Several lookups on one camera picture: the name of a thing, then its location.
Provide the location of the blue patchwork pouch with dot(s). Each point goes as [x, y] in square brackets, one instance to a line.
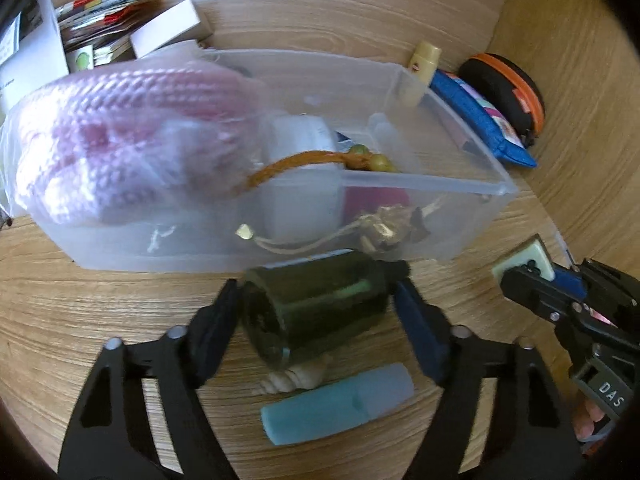
[480, 120]

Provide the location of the clear plastic storage bin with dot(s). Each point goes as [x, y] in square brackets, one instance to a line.
[440, 210]

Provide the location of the translucent white round jar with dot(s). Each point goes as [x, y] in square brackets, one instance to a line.
[300, 135]

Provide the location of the cream lotion tube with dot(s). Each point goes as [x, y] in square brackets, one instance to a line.
[422, 72]

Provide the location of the black case orange zipper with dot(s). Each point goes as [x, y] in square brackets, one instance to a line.
[505, 90]

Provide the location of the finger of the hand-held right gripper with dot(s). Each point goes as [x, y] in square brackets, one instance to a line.
[535, 295]
[612, 285]

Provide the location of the dark green glass bottle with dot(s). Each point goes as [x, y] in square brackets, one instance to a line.
[310, 310]

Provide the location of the spiral seashell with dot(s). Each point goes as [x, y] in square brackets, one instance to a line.
[295, 380]

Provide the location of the wooden desktop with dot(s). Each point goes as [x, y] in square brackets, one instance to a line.
[75, 310]

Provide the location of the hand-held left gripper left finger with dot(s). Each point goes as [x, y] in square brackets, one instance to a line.
[222, 320]

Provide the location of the small white cardboard box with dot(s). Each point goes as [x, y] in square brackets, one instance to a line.
[170, 27]

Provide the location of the pale green square eraser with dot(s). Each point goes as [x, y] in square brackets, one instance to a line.
[525, 257]

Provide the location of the gold trinket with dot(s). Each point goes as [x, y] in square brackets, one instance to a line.
[387, 225]

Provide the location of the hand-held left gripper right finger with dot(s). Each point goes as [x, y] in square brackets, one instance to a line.
[417, 330]

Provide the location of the stack of books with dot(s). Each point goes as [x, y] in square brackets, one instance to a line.
[100, 25]

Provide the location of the magenta box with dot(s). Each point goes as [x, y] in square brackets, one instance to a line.
[375, 202]

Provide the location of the teal plastic tube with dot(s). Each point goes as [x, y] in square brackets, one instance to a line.
[335, 405]

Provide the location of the person's right hand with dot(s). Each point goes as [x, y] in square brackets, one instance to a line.
[587, 420]

